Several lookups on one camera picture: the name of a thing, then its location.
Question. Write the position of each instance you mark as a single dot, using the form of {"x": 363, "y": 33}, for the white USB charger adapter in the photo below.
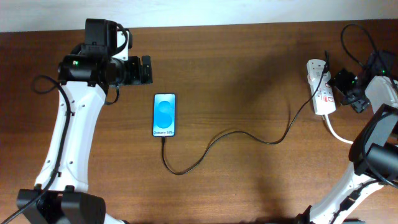
{"x": 315, "y": 69}

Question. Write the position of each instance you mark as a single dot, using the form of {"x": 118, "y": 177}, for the blue Galaxy smartphone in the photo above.
{"x": 164, "y": 115}

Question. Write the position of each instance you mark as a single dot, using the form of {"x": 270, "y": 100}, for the white power strip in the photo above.
{"x": 323, "y": 99}

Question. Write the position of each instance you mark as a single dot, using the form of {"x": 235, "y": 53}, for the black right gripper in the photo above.
{"x": 359, "y": 102}

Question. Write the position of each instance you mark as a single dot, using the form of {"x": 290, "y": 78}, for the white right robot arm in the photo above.
{"x": 373, "y": 160}

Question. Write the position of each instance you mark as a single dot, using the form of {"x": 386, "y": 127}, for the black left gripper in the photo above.
{"x": 135, "y": 76}

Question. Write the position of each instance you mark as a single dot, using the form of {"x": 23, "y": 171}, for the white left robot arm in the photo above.
{"x": 85, "y": 75}

